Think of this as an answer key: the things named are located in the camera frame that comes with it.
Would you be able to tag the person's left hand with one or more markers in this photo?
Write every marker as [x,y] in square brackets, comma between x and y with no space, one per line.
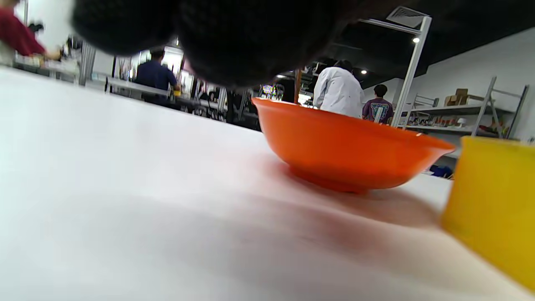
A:
[234,37]

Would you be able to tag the orange plastic bowl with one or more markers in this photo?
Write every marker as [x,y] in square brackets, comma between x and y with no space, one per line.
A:
[342,146]

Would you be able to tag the ceiling air vent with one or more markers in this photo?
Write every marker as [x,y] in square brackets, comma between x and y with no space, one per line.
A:
[406,16]

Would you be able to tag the brown cardboard box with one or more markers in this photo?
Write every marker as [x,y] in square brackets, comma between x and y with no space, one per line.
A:
[459,98]

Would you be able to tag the grey metal shelf unit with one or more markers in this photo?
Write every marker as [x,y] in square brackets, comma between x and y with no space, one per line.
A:
[459,110]

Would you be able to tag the blue bag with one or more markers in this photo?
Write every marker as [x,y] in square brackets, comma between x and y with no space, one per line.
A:
[441,171]

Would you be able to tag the yellow plastic cup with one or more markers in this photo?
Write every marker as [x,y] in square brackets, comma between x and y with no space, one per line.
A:
[497,200]

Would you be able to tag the white metal frame post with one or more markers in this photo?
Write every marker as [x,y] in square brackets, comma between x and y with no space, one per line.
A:
[411,71]

